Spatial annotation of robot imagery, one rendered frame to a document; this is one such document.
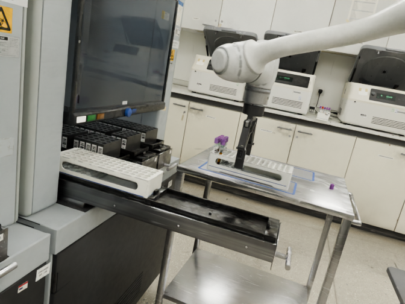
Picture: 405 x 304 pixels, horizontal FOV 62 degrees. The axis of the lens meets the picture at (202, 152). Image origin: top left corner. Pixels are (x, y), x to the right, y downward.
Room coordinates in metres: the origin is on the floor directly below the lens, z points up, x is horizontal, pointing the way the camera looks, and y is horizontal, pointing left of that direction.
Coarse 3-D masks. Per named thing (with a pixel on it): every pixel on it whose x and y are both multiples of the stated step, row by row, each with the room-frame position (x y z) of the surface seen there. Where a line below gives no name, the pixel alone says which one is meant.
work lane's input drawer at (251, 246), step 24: (72, 192) 0.85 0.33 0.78; (96, 192) 0.84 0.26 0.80; (120, 192) 0.83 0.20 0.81; (168, 192) 0.91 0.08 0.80; (144, 216) 0.80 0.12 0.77; (168, 216) 0.78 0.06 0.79; (192, 216) 0.78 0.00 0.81; (216, 216) 0.82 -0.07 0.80; (240, 216) 0.84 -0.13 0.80; (264, 216) 0.84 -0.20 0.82; (216, 240) 0.75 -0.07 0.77; (240, 240) 0.73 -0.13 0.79; (264, 240) 0.73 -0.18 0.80; (288, 264) 0.73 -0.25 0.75
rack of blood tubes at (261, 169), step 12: (216, 156) 1.16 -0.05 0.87; (228, 156) 1.16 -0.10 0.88; (252, 156) 1.22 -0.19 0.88; (216, 168) 1.15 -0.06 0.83; (228, 168) 1.14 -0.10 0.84; (252, 168) 1.22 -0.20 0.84; (264, 168) 1.11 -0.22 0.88; (276, 168) 1.12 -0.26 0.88; (288, 168) 1.14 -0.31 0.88; (276, 180) 1.09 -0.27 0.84; (288, 180) 1.08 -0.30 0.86
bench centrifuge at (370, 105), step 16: (368, 48) 3.06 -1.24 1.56; (384, 48) 3.04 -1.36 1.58; (368, 64) 3.18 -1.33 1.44; (384, 64) 3.13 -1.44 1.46; (400, 64) 3.08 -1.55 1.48; (352, 80) 3.41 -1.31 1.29; (368, 80) 3.33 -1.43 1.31; (384, 80) 3.27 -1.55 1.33; (400, 80) 3.21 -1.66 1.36; (352, 96) 2.92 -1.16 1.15; (368, 96) 2.90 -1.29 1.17; (384, 96) 2.88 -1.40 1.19; (400, 96) 2.87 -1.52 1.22; (352, 112) 2.90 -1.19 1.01; (368, 112) 2.87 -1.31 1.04; (384, 112) 2.84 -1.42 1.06; (400, 112) 2.81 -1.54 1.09; (384, 128) 2.83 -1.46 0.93; (400, 128) 2.81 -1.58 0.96
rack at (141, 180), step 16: (64, 160) 0.88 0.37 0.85; (80, 160) 0.87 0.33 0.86; (96, 160) 0.90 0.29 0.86; (112, 160) 0.93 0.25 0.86; (80, 176) 0.87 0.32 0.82; (96, 176) 0.92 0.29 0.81; (112, 176) 0.95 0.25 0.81; (128, 176) 0.83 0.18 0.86; (144, 176) 0.84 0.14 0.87; (160, 176) 0.89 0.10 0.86; (144, 192) 0.82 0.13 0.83
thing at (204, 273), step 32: (192, 160) 1.23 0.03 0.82; (256, 192) 1.05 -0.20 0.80; (288, 192) 1.06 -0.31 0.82; (320, 192) 1.13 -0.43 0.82; (192, 256) 1.45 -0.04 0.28; (320, 256) 1.37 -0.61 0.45; (160, 288) 1.13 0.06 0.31; (192, 288) 1.21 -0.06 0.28; (224, 288) 1.25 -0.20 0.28; (256, 288) 1.29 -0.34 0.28; (288, 288) 1.33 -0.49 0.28
